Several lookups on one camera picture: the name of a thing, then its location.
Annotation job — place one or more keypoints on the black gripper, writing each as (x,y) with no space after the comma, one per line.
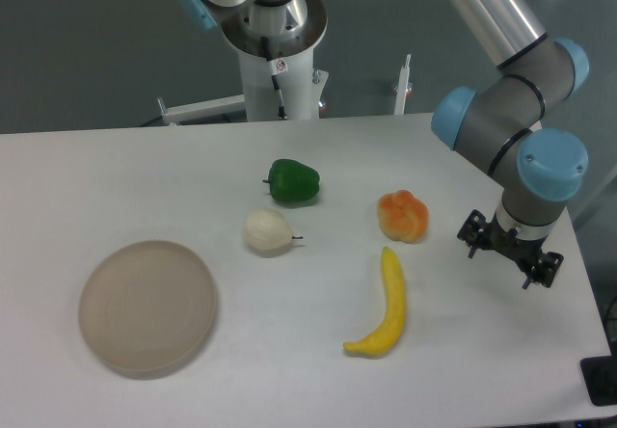
(538,267)

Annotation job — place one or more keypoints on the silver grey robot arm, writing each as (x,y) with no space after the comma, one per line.
(498,131)

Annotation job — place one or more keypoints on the yellow toy banana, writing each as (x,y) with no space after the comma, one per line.
(381,340)

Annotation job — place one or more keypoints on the black device table corner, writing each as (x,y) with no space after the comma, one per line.
(599,374)

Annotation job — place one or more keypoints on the green toy bell pepper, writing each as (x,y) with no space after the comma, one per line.
(290,181)

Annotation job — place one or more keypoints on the beige round plate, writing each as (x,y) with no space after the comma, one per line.
(147,309)

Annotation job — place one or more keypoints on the white metal bracket right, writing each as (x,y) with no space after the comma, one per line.
(403,86)

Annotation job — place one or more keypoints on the white metal bracket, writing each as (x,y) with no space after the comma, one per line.
(200,110)
(403,86)

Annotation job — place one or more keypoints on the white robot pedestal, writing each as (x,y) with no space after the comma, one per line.
(275,49)

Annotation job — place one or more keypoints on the white metal bracket left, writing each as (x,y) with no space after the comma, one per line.
(200,110)

